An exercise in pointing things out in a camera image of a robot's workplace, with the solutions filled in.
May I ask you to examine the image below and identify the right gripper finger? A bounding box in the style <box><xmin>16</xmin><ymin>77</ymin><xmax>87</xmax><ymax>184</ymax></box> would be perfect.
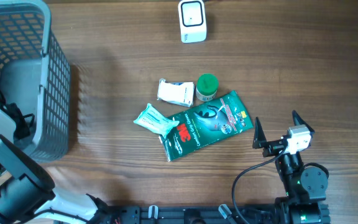
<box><xmin>252</xmin><ymin>117</ymin><xmax>267</xmax><ymax>149</ymax></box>
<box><xmin>291</xmin><ymin>110</ymin><xmax>315</xmax><ymax>134</ymax></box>

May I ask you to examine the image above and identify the green 3M gloves packet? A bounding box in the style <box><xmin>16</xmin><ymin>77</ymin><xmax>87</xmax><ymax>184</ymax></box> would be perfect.
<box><xmin>160</xmin><ymin>90</ymin><xmax>254</xmax><ymax>162</ymax></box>

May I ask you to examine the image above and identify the green lid small jar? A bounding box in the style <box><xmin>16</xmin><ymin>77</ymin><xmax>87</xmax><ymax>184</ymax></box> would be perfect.
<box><xmin>196</xmin><ymin>73</ymin><xmax>219</xmax><ymax>102</ymax></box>

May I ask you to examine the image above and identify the white paper sachet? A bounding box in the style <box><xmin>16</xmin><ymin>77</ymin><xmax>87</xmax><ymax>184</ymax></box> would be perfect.
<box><xmin>157</xmin><ymin>78</ymin><xmax>195</xmax><ymax>107</ymax></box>

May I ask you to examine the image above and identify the teal white wipes packet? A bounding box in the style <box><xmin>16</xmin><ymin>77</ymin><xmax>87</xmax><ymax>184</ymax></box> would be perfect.
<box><xmin>134</xmin><ymin>103</ymin><xmax>180</xmax><ymax>138</ymax></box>

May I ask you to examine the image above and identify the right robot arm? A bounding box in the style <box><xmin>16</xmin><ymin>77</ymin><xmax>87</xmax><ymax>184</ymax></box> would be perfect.
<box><xmin>253</xmin><ymin>111</ymin><xmax>331</xmax><ymax>224</ymax></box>

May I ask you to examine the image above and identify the white barcode scanner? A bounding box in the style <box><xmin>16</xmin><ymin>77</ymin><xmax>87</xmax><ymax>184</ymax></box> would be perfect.
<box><xmin>178</xmin><ymin>0</ymin><xmax>207</xmax><ymax>44</ymax></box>

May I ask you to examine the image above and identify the grey plastic mesh basket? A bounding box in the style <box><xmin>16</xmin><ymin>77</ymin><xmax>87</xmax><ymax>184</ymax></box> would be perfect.
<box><xmin>0</xmin><ymin>1</ymin><xmax>71</xmax><ymax>162</ymax></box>

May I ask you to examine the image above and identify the right black camera cable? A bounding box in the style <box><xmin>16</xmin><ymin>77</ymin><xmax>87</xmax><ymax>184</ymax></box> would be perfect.
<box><xmin>231</xmin><ymin>148</ymin><xmax>288</xmax><ymax>224</ymax></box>

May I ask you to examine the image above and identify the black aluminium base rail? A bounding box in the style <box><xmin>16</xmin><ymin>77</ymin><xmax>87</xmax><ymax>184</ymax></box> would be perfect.
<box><xmin>53</xmin><ymin>203</ymin><xmax>331</xmax><ymax>224</ymax></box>

